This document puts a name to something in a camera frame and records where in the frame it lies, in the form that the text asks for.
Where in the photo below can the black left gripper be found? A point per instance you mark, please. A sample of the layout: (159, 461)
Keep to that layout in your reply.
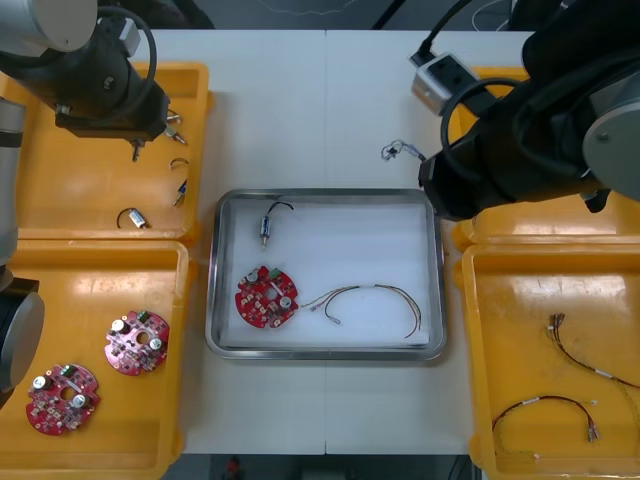
(115, 117)

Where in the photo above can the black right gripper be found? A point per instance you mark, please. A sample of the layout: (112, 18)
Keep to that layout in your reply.
(457, 185)

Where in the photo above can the small metal solenoid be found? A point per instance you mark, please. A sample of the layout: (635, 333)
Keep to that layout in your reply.
(175, 134)
(135, 150)
(173, 117)

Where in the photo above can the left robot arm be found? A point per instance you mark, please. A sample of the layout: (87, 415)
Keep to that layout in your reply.
(75, 65)

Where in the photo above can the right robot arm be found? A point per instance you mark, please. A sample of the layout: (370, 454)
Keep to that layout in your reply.
(550, 125)

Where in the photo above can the yellow-orange plastic bin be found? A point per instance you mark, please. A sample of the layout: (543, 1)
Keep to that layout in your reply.
(100, 280)
(550, 220)
(75, 190)
(525, 310)

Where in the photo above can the white label metal solenoid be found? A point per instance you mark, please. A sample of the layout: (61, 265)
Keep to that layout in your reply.
(136, 218)

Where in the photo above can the steel tray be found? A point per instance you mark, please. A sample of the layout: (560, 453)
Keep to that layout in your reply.
(215, 300)

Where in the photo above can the round red circuit board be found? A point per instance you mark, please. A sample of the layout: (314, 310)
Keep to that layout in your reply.
(260, 305)
(55, 410)
(131, 350)

